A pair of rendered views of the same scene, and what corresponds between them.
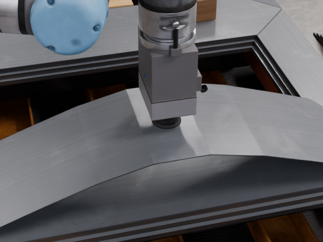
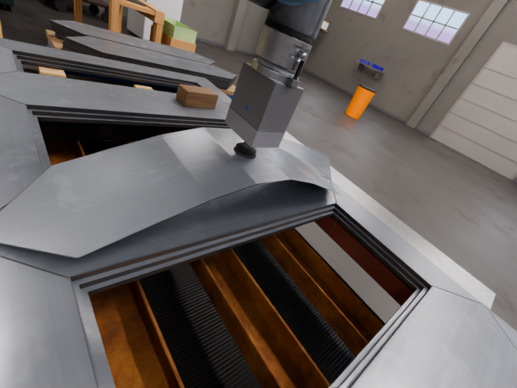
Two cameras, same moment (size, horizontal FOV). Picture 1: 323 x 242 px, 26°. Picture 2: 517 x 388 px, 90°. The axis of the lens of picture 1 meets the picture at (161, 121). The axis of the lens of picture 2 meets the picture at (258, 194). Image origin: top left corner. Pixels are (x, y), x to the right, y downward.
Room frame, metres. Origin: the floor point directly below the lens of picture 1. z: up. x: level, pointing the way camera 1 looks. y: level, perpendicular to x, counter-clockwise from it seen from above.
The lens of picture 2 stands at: (0.43, 0.21, 1.15)
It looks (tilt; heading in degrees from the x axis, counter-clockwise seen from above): 32 degrees down; 323
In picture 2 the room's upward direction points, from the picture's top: 24 degrees clockwise
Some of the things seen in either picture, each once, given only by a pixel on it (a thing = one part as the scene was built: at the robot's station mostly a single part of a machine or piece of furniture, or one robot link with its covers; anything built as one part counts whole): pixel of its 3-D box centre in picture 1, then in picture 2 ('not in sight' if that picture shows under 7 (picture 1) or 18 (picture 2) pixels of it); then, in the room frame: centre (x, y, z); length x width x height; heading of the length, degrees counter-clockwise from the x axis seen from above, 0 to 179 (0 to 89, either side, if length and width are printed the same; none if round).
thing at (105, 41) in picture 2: not in sight; (158, 58); (1.85, 0.00, 0.82); 0.80 x 0.40 x 0.06; 104
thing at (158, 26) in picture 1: (167, 16); (283, 52); (0.80, -0.01, 1.12); 0.08 x 0.08 x 0.05
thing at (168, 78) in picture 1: (175, 66); (268, 105); (0.80, -0.02, 1.04); 0.10 x 0.09 x 0.16; 104
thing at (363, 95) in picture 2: not in sight; (359, 102); (5.19, -5.12, 0.36); 0.45 x 0.45 x 0.72
